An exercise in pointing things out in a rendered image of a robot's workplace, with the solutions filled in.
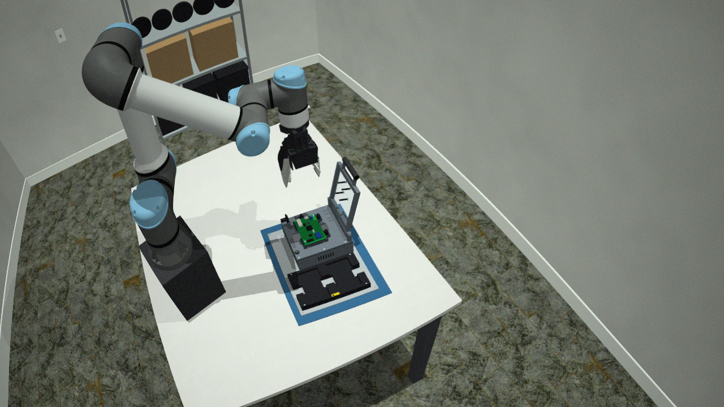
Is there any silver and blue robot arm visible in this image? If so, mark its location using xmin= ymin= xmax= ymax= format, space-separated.
xmin=81 ymin=22 xmax=311 ymax=271

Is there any green circuit board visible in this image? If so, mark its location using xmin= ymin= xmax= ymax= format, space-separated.
xmin=294 ymin=214 xmax=327 ymax=245

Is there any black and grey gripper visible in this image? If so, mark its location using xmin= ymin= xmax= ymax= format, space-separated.
xmin=278 ymin=120 xmax=321 ymax=188

